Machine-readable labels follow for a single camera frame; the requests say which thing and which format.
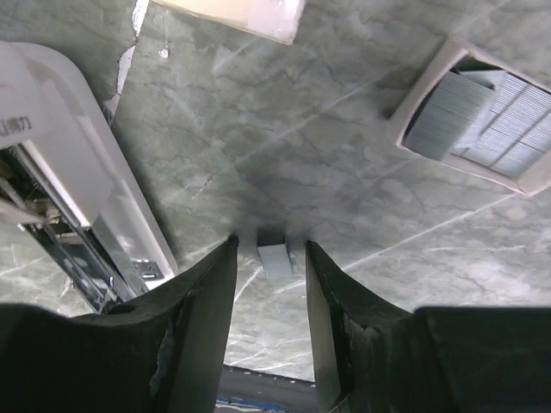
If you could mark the white stapler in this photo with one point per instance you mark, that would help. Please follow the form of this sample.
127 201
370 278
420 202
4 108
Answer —
66 182

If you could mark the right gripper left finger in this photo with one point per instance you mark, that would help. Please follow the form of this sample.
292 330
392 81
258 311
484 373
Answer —
160 352

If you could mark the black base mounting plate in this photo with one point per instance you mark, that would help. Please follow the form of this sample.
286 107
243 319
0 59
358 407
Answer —
244 390

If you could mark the small staple box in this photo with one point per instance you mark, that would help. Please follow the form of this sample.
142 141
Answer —
276 20

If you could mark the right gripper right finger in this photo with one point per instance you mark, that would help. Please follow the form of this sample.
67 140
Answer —
371 356

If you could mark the grey staple strip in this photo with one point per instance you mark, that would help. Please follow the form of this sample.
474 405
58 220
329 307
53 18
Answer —
274 255

